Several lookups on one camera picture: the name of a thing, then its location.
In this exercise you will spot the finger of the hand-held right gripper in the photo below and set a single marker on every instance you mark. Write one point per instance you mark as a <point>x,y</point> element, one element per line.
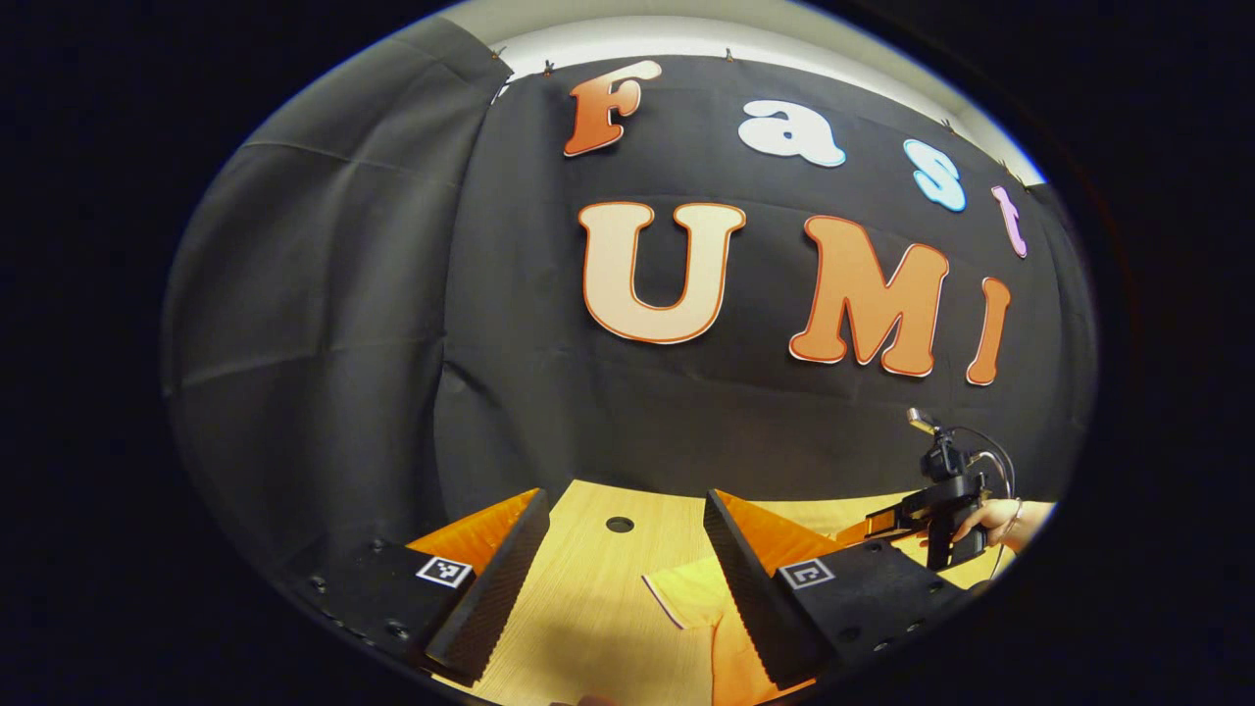
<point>894,523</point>

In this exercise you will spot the black backdrop cloth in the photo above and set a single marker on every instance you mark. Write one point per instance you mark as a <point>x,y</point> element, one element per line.
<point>392,294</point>

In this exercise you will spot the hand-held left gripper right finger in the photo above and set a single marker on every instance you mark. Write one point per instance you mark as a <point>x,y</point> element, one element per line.
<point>750,588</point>

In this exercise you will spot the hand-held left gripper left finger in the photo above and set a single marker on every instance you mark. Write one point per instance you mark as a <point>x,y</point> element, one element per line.
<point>495,588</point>

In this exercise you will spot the orange T-shirt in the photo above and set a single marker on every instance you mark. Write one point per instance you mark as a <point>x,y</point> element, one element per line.
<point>696,588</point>

